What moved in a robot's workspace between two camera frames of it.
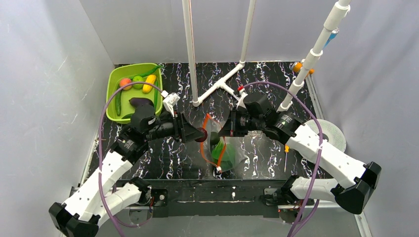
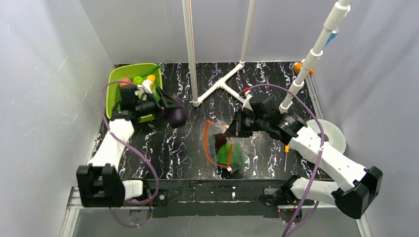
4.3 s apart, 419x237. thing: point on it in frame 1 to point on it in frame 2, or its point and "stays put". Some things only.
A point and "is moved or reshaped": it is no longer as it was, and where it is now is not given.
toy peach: x=124 y=81 stays put
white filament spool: x=336 y=137 stays put
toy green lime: x=138 y=79 stays put
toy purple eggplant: x=135 y=102 is moved or reshaped
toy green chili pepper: x=153 y=69 stays put
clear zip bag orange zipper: x=226 y=152 is moved or reshaped
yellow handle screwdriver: x=286 y=150 stays put
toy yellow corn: x=150 y=79 stays put
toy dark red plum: x=202 y=139 to x=220 y=139
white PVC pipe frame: x=333 y=21 stays put
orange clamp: x=297 y=67 stays put
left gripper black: x=178 y=127 to x=160 y=104
